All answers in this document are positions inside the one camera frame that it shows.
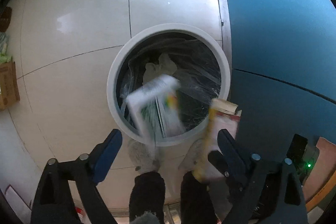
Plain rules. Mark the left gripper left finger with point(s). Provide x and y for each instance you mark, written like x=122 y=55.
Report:
x=53 y=202

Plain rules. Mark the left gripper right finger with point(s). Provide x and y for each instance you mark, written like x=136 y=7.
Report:
x=273 y=193

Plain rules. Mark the pink yellow box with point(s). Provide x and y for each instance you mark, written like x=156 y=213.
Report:
x=223 y=115

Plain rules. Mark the green white medicine box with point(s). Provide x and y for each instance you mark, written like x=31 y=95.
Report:
x=154 y=109

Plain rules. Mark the white tissue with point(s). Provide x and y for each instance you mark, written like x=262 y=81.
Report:
x=165 y=66

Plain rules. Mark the grey round trash bin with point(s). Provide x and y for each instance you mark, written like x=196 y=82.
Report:
x=203 y=70

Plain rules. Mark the blue kitchen cabinets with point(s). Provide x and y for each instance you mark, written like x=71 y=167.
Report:
x=283 y=72

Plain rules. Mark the grey slipper right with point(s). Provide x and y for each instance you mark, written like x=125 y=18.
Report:
x=196 y=158

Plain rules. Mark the grey slipper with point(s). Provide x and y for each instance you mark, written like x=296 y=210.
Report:
x=143 y=160
x=196 y=158

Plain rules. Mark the grey slipper left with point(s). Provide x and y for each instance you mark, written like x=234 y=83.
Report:
x=143 y=160

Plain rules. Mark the cardboard box on floor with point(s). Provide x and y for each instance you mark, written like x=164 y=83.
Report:
x=9 y=87

